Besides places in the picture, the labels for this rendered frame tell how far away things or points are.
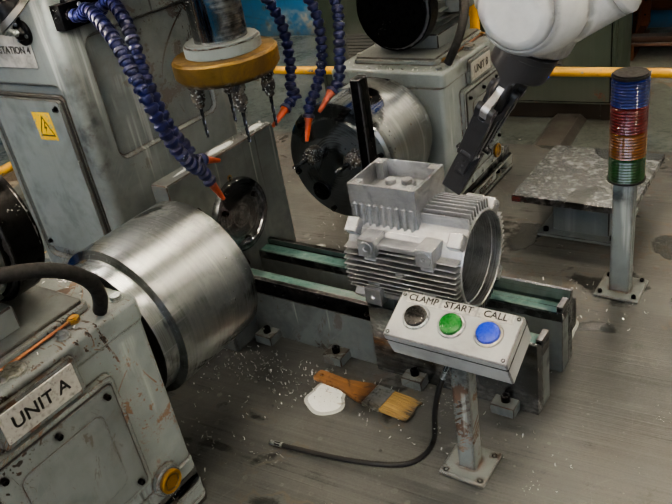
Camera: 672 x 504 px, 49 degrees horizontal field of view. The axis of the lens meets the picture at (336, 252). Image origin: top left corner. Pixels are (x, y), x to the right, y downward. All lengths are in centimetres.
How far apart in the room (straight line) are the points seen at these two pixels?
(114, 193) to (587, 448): 89
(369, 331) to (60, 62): 68
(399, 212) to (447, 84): 52
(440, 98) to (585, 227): 41
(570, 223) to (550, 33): 101
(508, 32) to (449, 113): 96
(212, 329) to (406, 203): 34
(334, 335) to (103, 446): 51
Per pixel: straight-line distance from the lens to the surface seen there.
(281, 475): 115
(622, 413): 121
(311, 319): 134
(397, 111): 149
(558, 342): 124
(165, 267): 105
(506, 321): 92
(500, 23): 67
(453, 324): 92
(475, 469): 111
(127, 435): 99
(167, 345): 104
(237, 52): 122
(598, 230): 163
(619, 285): 145
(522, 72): 90
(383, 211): 113
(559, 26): 66
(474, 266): 124
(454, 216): 111
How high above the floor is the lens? 162
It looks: 30 degrees down
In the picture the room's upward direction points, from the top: 10 degrees counter-clockwise
